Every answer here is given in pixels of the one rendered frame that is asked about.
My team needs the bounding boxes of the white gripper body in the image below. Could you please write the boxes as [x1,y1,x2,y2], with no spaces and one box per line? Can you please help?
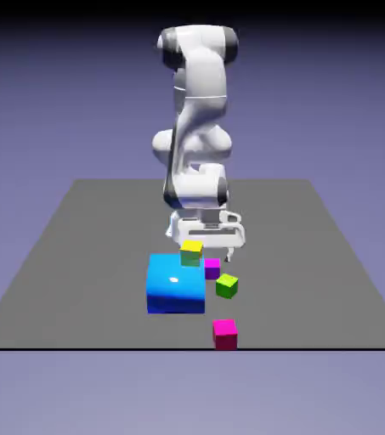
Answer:
[165,217,246,250]

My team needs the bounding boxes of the small purple cube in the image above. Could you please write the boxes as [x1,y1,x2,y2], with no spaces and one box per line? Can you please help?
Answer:
[203,257,221,280]

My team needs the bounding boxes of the small yellow cube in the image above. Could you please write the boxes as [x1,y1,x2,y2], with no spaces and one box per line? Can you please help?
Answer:
[178,240,204,268]

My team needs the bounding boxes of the small green cube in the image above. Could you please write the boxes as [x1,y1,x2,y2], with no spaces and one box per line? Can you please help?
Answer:
[215,273,240,300]

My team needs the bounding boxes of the small pink cube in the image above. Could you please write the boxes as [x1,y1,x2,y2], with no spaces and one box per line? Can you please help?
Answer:
[212,318,239,351]

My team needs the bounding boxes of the large blue box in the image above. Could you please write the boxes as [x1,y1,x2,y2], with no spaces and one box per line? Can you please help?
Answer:
[145,252,207,314]

